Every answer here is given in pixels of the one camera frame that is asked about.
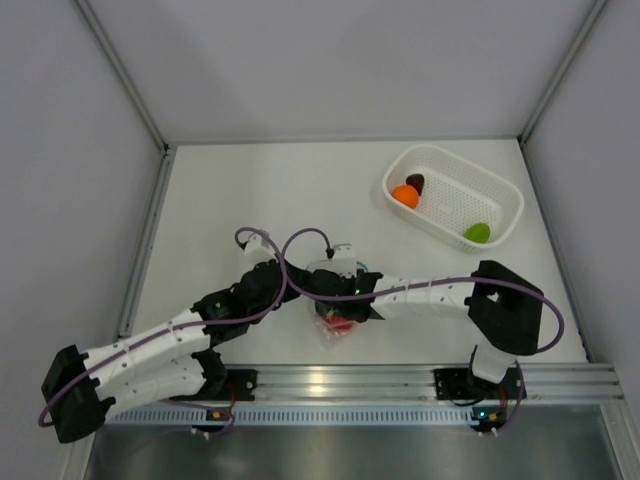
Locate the white slotted cable duct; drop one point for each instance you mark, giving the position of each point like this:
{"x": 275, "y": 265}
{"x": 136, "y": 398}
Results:
{"x": 274, "y": 415}

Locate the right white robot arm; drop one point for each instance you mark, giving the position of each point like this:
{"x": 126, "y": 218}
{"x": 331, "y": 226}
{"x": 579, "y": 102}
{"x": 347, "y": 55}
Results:
{"x": 504, "y": 307}

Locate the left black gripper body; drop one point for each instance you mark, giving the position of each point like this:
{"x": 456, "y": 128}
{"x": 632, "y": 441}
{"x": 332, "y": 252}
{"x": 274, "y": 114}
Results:
{"x": 290, "y": 295}

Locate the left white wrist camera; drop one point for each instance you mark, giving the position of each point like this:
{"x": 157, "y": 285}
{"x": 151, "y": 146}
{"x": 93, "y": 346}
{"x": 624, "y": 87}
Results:
{"x": 257, "y": 249}

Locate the green fake fruit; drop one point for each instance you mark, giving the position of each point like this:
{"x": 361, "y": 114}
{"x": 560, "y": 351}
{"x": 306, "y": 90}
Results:
{"x": 479, "y": 233}

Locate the red fake apple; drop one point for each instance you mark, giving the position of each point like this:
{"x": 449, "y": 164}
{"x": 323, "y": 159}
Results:
{"x": 337, "y": 326}

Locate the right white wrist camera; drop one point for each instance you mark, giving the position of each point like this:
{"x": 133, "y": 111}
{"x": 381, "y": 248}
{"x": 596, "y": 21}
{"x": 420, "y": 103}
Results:
{"x": 343, "y": 261}

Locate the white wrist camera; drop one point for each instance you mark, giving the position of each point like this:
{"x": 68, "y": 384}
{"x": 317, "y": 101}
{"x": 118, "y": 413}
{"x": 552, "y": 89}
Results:
{"x": 257, "y": 249}
{"x": 343, "y": 261}

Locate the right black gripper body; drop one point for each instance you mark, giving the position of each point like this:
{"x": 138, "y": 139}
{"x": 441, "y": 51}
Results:
{"x": 324, "y": 310}

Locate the white perforated plastic basket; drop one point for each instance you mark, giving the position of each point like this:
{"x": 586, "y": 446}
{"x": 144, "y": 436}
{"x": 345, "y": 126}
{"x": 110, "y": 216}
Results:
{"x": 457, "y": 194}

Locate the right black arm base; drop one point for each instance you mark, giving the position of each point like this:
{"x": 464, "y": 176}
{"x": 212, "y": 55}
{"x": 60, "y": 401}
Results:
{"x": 460, "y": 387}

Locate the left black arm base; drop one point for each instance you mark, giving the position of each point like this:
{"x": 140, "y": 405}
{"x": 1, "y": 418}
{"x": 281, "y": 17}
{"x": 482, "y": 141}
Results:
{"x": 239, "y": 385}

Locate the orange fake fruit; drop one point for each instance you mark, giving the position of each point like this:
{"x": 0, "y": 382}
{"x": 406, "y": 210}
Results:
{"x": 406, "y": 195}

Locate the aluminium mounting rail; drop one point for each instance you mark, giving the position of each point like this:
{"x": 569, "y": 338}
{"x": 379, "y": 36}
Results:
{"x": 545, "y": 383}

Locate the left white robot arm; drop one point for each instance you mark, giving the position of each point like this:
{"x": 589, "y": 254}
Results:
{"x": 83, "y": 389}

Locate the dark purple fake fig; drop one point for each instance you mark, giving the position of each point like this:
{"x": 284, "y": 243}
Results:
{"x": 417, "y": 181}

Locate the clear zip top bag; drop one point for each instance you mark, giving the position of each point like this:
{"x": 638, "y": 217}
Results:
{"x": 318, "y": 311}

